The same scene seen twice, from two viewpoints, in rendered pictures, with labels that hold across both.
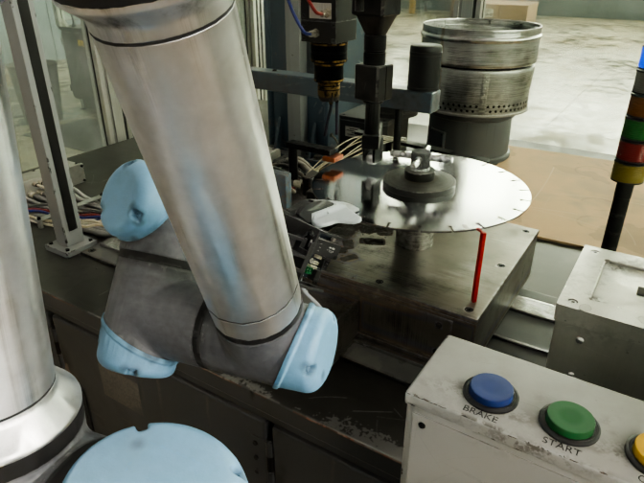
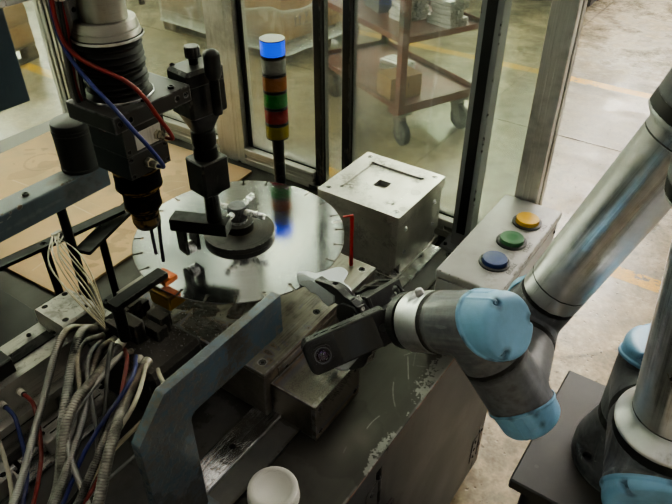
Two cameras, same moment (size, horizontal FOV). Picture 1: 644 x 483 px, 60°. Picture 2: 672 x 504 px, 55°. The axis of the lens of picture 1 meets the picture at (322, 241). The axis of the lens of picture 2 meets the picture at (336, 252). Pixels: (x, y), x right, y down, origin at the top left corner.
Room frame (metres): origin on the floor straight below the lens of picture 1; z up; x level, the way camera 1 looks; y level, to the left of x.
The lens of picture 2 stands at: (0.63, 0.68, 1.54)
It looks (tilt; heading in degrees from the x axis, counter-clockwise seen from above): 37 degrees down; 272
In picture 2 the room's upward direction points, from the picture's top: straight up
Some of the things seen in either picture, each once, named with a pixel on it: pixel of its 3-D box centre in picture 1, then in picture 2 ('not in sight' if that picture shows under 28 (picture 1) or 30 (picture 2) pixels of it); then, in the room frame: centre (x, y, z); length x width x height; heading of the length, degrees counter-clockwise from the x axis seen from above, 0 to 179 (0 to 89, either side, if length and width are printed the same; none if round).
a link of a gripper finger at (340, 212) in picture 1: (343, 216); (328, 278); (0.67, -0.03, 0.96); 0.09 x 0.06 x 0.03; 134
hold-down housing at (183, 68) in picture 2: (375, 29); (201, 124); (0.83, -0.07, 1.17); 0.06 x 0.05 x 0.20; 48
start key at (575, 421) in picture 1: (568, 424); (511, 241); (0.37, -0.22, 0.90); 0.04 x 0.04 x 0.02
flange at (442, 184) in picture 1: (419, 176); (239, 227); (0.81, -0.15, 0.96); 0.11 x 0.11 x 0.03
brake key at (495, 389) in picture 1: (490, 394); (494, 262); (0.41, -0.16, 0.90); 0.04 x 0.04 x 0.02
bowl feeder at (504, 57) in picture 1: (472, 93); not in sight; (1.56, -0.41, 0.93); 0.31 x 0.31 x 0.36
